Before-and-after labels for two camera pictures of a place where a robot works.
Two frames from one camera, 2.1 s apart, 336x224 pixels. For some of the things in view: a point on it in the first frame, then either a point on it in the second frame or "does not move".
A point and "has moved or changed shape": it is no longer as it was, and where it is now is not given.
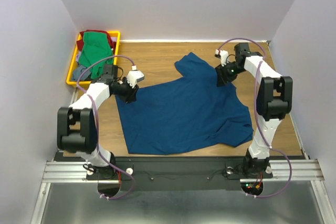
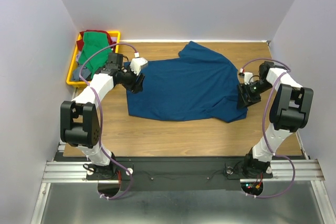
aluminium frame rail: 62,172 does not move
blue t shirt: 190,110 has moved or changed shape
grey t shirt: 77,71 does not move
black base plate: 172,173 does not move
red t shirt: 80,42 does not move
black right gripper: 222,77 -> 241,100
